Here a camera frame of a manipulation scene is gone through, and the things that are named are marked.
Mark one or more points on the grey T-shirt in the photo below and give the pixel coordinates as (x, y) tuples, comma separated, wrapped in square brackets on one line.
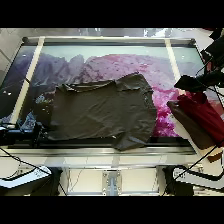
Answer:
[(100, 110)]

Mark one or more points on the brown garment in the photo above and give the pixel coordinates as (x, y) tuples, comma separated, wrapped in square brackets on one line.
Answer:
[(190, 128)]

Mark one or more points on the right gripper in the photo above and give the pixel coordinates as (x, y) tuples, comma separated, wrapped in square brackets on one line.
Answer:
[(190, 85)]

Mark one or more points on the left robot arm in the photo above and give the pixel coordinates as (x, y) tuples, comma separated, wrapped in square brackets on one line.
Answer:
[(20, 181)]

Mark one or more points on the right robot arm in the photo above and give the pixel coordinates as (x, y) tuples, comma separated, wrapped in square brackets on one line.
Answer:
[(216, 50)]

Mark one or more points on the silver frame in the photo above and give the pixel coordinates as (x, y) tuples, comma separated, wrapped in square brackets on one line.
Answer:
[(113, 151)]

